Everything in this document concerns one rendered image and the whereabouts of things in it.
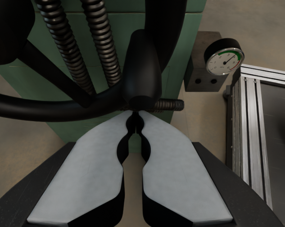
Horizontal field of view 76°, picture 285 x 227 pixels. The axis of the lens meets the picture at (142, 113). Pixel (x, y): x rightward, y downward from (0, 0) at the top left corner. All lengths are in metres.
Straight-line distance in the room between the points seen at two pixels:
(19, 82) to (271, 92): 1.00
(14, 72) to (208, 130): 0.88
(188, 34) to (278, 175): 0.64
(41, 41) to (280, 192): 0.84
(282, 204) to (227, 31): 1.26
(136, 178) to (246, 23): 1.50
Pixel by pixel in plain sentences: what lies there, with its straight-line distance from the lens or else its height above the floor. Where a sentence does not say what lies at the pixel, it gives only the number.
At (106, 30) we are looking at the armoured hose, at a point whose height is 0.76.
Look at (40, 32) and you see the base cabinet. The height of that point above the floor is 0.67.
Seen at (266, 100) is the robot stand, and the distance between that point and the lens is 1.01.
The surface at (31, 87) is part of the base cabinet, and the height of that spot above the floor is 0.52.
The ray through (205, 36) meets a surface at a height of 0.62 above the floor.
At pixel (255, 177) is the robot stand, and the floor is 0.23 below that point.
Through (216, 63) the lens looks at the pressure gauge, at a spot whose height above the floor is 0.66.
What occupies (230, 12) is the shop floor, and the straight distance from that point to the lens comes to 1.94.
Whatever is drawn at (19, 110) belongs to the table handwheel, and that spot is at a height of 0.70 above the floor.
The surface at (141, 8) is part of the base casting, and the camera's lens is 0.34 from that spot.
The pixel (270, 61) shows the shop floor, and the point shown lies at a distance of 1.58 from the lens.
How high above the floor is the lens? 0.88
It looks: 59 degrees down
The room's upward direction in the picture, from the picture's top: 1 degrees clockwise
